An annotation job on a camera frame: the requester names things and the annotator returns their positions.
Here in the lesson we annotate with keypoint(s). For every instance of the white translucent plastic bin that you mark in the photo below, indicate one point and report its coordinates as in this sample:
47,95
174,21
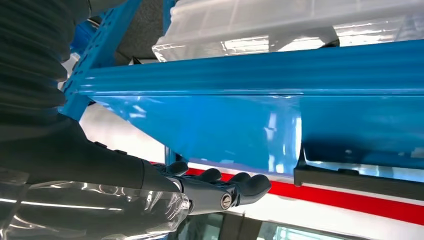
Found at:
265,20

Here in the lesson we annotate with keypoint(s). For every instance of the blue metal shelf rack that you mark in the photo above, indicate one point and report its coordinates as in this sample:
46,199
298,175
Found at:
232,76

